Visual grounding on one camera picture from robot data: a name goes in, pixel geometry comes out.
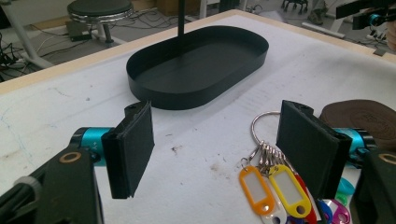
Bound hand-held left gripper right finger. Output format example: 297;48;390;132
276;100;353;200

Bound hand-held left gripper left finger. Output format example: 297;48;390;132
101;100;156;200

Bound key ring with coloured tags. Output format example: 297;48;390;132
238;110;356;224

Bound brown round leather pouch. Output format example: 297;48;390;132
318;99;396;153

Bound black oval tray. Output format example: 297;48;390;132
125;25;270;110

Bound white floor bar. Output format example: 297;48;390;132
301;21;347;40

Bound black chair base with castors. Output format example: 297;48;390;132
280;0;310;15

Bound black box on floor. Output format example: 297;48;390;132
64;21;93;42

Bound black upright tray pole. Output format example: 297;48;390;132
177;0;187;41

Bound black round stool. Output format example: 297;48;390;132
66;0;134;45

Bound white desk leg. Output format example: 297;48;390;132
0;0;56;70

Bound black floor cables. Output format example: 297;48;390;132
0;32;29;82

